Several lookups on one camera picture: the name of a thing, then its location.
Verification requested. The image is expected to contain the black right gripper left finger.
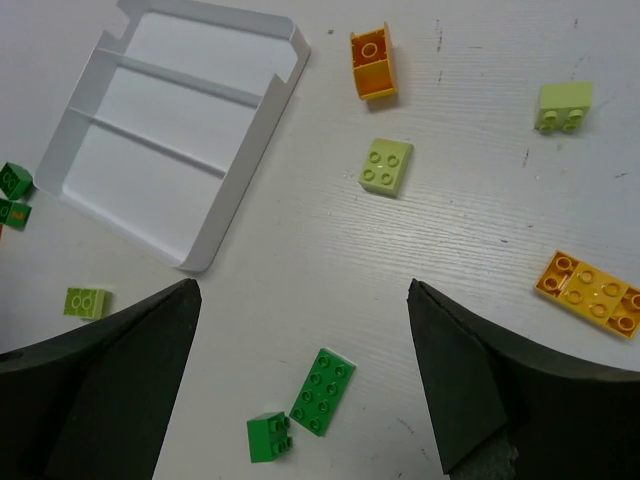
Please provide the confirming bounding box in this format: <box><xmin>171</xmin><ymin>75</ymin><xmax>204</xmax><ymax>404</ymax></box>
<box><xmin>1</xmin><ymin>279</ymin><xmax>202</xmax><ymax>479</ymax></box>

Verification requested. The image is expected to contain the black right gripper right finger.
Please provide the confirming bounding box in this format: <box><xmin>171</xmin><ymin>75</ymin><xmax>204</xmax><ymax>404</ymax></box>
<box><xmin>407</xmin><ymin>280</ymin><xmax>639</xmax><ymax>479</ymax></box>

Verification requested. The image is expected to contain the lime green lego brick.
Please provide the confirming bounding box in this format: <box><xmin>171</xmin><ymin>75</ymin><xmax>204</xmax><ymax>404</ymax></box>
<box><xmin>63</xmin><ymin>287</ymin><xmax>110</xmax><ymax>321</ymax></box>

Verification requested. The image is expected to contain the yellow long lego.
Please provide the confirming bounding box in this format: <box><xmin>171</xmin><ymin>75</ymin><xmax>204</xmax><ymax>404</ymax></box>
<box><xmin>534</xmin><ymin>251</ymin><xmax>639</xmax><ymax>339</ymax></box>

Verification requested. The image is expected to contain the dark green long lego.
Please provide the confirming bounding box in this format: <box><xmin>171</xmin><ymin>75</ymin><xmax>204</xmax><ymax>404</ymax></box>
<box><xmin>290</xmin><ymin>348</ymin><xmax>356</xmax><ymax>437</ymax></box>

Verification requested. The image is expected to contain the dark green small lego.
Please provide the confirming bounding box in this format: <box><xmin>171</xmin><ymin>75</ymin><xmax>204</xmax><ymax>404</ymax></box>
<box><xmin>246</xmin><ymin>411</ymin><xmax>293</xmax><ymax>463</ymax></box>

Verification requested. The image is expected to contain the green lego with orange print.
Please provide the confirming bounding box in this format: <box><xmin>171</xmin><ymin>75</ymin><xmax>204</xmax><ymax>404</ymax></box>
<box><xmin>0</xmin><ymin>199</ymin><xmax>31</xmax><ymax>230</ymax></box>

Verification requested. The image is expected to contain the dark green lego brick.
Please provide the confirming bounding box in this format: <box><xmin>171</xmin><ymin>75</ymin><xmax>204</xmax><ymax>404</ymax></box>
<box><xmin>0</xmin><ymin>162</ymin><xmax>33</xmax><ymax>201</ymax></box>

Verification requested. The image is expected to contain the pale green square lego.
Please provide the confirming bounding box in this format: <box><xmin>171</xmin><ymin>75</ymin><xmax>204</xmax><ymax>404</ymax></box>
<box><xmin>358</xmin><ymin>138</ymin><xmax>414</xmax><ymax>198</ymax></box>

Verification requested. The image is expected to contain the orange tall lego brick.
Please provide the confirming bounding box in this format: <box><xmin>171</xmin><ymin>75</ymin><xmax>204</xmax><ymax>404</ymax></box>
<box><xmin>350</xmin><ymin>22</ymin><xmax>397</xmax><ymax>101</ymax></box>

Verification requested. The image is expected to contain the white divided sorting tray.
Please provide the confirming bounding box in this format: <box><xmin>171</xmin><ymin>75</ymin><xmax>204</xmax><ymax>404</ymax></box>
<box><xmin>34</xmin><ymin>1</ymin><xmax>310</xmax><ymax>272</ymax></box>

